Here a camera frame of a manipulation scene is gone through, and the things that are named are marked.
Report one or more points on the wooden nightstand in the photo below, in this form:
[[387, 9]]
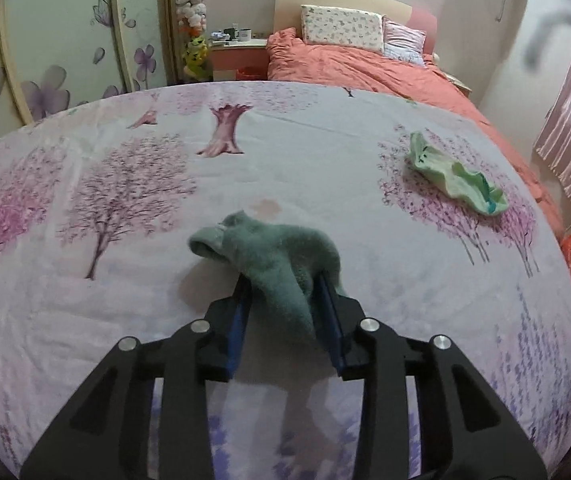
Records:
[[458, 85]]

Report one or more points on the tree printed bed sheet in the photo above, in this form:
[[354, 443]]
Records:
[[315, 170]]

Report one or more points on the flower printed wardrobe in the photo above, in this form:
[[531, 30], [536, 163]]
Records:
[[55, 50]]

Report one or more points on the hanging stuffed toys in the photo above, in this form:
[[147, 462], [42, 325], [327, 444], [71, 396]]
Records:
[[193, 20]]

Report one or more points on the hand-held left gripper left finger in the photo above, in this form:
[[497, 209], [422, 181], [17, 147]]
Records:
[[238, 325]]

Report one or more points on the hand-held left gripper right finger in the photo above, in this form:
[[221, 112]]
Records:
[[329, 325]]

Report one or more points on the floral pillow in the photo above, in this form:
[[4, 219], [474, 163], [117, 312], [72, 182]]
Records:
[[343, 27]]

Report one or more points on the striped pink pillow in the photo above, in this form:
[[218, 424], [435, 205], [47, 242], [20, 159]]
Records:
[[405, 42]]

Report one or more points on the small red bin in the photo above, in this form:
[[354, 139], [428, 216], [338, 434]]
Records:
[[250, 73]]

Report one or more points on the teal green sock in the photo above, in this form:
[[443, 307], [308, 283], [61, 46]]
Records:
[[275, 255]]

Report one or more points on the bed with salmon duvet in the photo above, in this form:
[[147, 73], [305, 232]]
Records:
[[390, 75]]

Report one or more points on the pink white nightstand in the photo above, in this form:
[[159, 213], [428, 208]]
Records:
[[238, 57]]

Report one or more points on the light green sock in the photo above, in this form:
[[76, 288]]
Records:
[[445, 172]]

